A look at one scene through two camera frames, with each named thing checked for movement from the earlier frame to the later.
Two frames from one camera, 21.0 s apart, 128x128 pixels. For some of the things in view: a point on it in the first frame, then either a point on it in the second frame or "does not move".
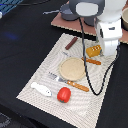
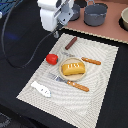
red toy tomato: x=64 y=95 to x=52 y=59
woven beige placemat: x=60 y=86 does not move
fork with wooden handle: x=76 y=85 does not move
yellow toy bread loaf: x=93 y=51 to x=73 y=68
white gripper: x=108 y=35 to x=53 y=15
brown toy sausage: x=74 y=39 does not move
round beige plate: x=72 y=69 does not move
